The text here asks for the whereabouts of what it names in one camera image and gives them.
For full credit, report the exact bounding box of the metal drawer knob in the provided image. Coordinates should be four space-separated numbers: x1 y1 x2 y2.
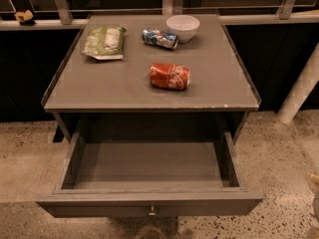
148 205 158 217

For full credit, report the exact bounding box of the grey top drawer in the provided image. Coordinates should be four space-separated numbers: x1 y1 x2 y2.
37 132 263 217

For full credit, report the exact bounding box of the small yellow toy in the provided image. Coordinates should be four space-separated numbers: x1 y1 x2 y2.
14 10 35 25

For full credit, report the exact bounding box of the green snack bag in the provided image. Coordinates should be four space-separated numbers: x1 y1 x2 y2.
82 26 127 61

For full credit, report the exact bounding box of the white diagonal post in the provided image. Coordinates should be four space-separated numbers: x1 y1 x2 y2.
277 43 319 124

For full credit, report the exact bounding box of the crushed blue soda can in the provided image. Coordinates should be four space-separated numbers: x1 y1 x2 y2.
142 28 178 50

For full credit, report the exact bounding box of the crushed red cola can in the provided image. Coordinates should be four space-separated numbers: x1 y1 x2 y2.
150 63 190 91

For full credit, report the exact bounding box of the white bowl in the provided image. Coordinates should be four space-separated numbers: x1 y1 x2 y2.
166 15 200 43

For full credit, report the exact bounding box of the grey wooden cabinet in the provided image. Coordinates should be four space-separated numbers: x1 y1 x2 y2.
42 14 260 138

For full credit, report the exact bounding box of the metal window railing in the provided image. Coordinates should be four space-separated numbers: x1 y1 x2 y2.
0 0 319 30

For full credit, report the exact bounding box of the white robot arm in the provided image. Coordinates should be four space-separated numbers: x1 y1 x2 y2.
306 173 319 239

